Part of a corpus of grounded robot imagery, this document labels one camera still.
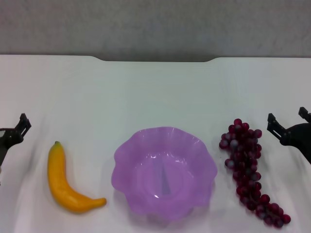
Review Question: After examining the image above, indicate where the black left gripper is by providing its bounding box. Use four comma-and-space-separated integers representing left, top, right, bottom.
0, 113, 33, 168

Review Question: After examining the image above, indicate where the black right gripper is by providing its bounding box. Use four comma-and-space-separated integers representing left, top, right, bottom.
267, 106, 311, 164

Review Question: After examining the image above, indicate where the yellow banana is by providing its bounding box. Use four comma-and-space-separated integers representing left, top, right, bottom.
47, 141, 107, 214

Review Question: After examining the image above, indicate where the dark red grape bunch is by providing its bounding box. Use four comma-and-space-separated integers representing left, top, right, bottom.
218, 118, 292, 229

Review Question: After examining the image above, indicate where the purple wavy plastic bowl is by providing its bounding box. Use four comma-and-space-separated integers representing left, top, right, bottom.
111, 126, 219, 222

